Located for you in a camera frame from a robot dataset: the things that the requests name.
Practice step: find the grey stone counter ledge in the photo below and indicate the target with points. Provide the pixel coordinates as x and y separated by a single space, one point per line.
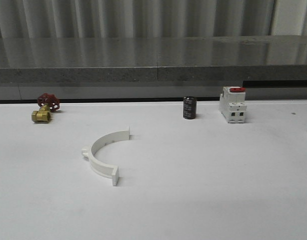
252 61

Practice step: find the grey pleated curtain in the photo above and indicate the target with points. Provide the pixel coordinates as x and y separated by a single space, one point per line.
135 18

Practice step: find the brass valve red handwheel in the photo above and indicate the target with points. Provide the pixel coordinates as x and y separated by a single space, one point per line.
47 103

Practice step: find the white circuit breaker red switch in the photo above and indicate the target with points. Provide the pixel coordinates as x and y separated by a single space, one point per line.
232 104

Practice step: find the white half pipe clamp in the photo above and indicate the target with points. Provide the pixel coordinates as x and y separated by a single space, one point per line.
99 166

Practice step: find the black cylindrical capacitor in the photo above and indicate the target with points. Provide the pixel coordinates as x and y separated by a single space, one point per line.
189 107

